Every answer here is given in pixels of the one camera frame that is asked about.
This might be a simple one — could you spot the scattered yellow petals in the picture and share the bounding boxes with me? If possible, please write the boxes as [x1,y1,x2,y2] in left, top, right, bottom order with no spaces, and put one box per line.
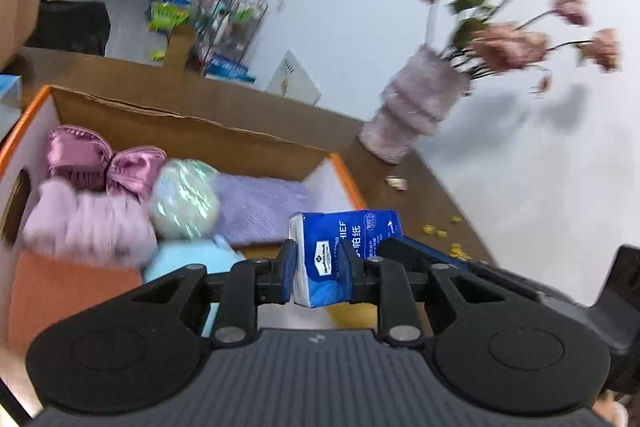
[422,217,472,261]

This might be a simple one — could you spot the lavender knitted cloth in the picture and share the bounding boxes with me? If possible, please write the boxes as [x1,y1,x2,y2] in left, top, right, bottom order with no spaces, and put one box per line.
[215,173,321,248]

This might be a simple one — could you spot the pink textured vase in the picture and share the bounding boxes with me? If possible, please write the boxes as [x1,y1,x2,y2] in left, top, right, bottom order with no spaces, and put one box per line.
[359,44,471,165]

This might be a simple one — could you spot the yellow sponge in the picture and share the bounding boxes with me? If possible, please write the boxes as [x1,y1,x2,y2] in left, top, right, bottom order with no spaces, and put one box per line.
[325,302,381,331]

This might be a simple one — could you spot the pink artificial flowers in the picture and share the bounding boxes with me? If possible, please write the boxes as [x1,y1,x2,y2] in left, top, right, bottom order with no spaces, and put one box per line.
[417,0,623,95]

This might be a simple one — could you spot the light blue tissue multipack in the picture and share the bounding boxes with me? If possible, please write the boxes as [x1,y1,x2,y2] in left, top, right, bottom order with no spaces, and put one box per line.
[0,74,22,100]

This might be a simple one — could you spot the small brown cardboard box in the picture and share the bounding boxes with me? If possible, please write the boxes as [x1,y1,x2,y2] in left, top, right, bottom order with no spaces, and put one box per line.
[162,27,198,68]

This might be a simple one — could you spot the iridescent round puff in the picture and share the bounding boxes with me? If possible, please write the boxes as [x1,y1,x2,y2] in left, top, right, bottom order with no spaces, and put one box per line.
[149,158,222,240]

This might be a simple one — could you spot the orange-edged cardboard box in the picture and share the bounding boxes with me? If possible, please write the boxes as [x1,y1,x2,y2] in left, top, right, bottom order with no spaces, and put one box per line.
[0,84,368,350]

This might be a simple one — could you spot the dark blue pocket tissue packet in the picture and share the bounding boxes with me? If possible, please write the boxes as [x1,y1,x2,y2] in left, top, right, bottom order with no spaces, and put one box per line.
[287,209,403,308]

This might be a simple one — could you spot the cluttered wire rack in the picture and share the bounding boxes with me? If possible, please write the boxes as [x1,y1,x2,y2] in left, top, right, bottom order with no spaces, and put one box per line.
[190,0,288,82]

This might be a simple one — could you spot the green basket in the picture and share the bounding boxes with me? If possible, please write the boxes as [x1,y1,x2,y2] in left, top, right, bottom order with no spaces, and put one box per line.
[149,2,191,32]

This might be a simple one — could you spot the purple fluffy scrunchie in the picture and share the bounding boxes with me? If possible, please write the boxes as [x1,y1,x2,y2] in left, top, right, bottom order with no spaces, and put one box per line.
[22,179,158,268]

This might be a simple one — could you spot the white panel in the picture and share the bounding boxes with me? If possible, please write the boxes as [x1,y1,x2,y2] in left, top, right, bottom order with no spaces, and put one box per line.
[266,49,322,106]

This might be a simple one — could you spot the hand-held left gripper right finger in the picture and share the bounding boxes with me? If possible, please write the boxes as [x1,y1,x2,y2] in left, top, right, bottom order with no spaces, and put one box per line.
[342,247,540,349]

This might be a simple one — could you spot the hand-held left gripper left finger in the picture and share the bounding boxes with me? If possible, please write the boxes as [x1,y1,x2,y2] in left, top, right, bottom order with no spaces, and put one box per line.
[132,238,301,349]

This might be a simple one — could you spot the black bag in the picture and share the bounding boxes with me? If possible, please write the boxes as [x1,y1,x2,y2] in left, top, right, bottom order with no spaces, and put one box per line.
[25,0,111,56]

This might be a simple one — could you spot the pink satin bow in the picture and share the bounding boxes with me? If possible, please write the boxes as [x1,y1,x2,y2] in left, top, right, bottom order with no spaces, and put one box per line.
[46,126,168,202]

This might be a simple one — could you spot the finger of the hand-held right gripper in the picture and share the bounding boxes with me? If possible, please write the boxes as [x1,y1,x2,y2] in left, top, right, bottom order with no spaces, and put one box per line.
[375,234,473,273]

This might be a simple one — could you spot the orange sponge pad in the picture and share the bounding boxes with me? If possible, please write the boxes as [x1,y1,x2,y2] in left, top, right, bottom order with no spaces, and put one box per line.
[7,252,143,350]

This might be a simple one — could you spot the light blue plush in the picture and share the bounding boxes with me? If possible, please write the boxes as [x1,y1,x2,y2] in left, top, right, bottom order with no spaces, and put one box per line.
[142,234,248,338]

